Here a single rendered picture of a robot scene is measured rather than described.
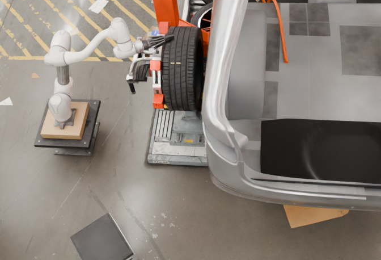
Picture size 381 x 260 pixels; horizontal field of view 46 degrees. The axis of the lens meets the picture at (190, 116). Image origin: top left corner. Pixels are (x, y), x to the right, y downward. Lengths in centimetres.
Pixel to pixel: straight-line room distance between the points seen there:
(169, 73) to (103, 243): 136
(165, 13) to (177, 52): 54
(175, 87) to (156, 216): 120
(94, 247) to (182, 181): 97
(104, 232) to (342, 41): 228
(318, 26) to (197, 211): 178
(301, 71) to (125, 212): 188
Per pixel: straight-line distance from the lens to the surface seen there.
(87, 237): 360
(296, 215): 387
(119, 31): 319
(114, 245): 353
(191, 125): 399
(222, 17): 263
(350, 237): 390
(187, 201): 391
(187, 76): 323
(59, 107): 390
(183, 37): 334
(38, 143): 416
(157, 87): 334
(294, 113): 324
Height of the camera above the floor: 361
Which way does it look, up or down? 57 degrees down
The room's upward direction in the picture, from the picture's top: 9 degrees counter-clockwise
